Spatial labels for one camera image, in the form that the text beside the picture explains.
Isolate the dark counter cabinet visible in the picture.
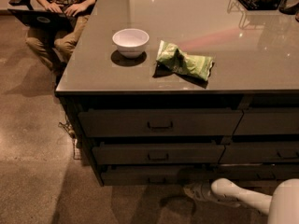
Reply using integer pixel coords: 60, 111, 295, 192
57, 0, 299, 185

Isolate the dark object at table corner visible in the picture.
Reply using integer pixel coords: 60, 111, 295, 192
278, 0, 299, 15

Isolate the seated person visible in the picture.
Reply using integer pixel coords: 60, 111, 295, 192
26, 0, 96, 77

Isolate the black laptop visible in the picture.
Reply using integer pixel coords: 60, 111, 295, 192
8, 8, 77, 31

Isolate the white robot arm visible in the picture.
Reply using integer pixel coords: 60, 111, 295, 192
183, 178, 299, 224

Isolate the green chip bag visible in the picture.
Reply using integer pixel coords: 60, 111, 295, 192
156, 40, 214, 81

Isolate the white bowl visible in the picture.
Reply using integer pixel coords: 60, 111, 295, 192
112, 28, 150, 59

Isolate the drawer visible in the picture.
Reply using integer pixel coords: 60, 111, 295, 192
101, 165, 215, 186
235, 107, 299, 135
220, 141, 299, 164
78, 109, 242, 137
215, 163, 299, 181
92, 142, 224, 164

